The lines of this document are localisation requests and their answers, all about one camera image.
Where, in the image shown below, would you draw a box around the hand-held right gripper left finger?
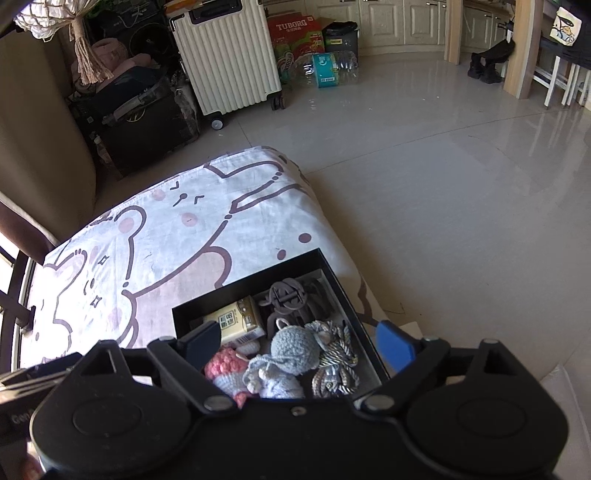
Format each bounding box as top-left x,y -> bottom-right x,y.
78,320 -> 238,411

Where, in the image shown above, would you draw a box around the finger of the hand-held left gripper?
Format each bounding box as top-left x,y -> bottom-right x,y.
25,353 -> 84,386

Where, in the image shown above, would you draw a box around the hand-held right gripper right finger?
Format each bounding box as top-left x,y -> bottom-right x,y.
355,320 -> 520,411

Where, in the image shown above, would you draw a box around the pink crochet toy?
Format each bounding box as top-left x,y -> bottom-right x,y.
203,347 -> 250,407

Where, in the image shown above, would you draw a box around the yellow tissue pack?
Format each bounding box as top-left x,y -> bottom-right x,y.
203,296 -> 266,347

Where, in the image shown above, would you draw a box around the knotted rope toy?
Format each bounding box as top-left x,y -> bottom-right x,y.
305,320 -> 361,398

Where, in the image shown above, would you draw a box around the pale blue crochet toy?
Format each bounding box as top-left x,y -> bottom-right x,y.
242,353 -> 305,400

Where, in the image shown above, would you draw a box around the grey-blue crochet mouse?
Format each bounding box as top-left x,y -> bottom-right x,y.
270,325 -> 320,374

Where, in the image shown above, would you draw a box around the black cardboard box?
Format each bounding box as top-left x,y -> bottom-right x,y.
172,248 -> 392,402

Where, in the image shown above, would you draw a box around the black wavy hair clip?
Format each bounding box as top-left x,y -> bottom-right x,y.
259,278 -> 328,342

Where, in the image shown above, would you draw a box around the black window railing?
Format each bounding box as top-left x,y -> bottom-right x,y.
0,244 -> 38,370

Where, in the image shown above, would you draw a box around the brown curtain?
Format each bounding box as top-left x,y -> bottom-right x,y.
0,191 -> 61,266

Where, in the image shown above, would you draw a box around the white cloth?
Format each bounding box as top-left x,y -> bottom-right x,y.
538,362 -> 591,444

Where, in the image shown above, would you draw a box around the black speaker with bags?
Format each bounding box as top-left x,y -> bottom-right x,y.
69,65 -> 201,178

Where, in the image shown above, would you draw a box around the beige curtain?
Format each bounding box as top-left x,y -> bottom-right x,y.
0,32 -> 98,245

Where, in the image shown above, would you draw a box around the white ribbed suitcase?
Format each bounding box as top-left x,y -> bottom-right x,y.
168,0 -> 284,130

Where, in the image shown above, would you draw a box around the shrink-wrapped water bottle pack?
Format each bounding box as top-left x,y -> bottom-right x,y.
295,50 -> 360,89

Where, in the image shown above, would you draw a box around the black shoes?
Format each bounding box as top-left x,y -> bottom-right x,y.
467,39 -> 515,84

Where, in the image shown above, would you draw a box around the pink clothing pile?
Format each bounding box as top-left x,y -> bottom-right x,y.
71,39 -> 153,86

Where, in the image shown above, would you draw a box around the black trash bin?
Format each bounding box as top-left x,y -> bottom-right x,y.
322,21 -> 361,55

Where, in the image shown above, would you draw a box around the white stool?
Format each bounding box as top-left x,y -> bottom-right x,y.
531,55 -> 591,109

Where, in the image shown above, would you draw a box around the macrame curtain tieback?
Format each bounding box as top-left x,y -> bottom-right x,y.
14,0 -> 116,86

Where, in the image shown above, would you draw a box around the red cardboard carton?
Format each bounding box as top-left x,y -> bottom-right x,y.
267,14 -> 326,70

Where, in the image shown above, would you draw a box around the cream kitchen cabinets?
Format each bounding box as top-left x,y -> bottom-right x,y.
305,0 -> 513,56

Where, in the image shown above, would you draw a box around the wooden table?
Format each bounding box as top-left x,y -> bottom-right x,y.
503,0 -> 546,100

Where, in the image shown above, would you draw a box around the printed tote bag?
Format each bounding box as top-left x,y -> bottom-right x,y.
549,6 -> 583,47

